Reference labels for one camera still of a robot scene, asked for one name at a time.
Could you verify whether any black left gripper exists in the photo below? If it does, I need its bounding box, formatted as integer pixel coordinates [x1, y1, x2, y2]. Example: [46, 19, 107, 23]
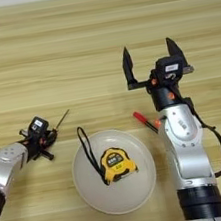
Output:
[17, 123, 62, 166]

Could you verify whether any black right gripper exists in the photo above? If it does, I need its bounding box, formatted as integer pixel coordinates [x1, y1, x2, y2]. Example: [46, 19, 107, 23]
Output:
[118, 33, 201, 116]

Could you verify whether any wooden handle screwdriver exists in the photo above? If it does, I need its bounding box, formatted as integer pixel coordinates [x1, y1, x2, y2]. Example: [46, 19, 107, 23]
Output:
[50, 109, 74, 133]

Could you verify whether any yellow tape measure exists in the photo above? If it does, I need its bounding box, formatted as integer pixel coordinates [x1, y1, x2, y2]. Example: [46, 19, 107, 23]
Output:
[76, 118, 141, 190]

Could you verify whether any left gripper small black box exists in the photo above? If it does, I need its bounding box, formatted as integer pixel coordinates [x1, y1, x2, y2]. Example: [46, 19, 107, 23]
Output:
[27, 114, 51, 136]

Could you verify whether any gripper small black box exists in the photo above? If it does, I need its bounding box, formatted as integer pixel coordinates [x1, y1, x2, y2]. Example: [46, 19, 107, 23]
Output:
[153, 54, 187, 83]
[27, 114, 51, 136]

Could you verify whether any right gripper small black box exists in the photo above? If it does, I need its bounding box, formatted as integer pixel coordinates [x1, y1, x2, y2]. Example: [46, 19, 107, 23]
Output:
[153, 54, 187, 83]

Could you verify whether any red and black pen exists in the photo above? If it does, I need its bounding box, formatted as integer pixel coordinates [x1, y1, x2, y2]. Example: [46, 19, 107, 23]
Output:
[132, 107, 161, 137]

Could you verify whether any round white plate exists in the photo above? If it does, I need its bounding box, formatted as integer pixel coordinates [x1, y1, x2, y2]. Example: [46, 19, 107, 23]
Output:
[66, 123, 163, 221]

